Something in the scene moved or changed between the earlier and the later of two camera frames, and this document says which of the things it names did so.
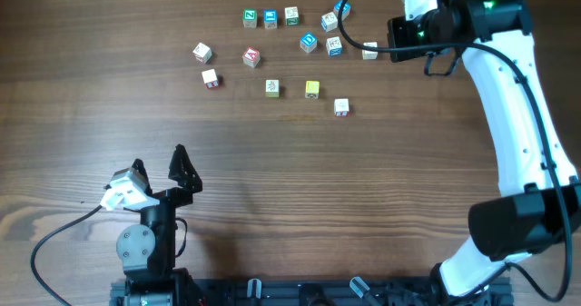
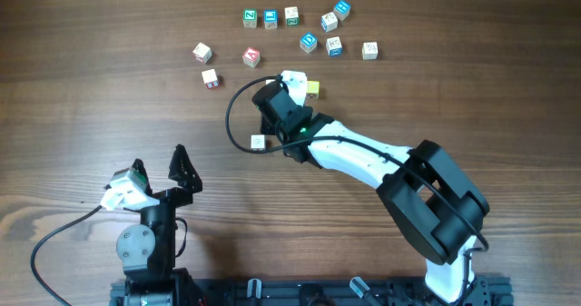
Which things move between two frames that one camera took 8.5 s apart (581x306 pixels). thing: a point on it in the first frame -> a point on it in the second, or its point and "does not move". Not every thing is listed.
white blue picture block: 333,45 does not move
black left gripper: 181,197 does not move
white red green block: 341,107 -> 258,143
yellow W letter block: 312,89 does not move
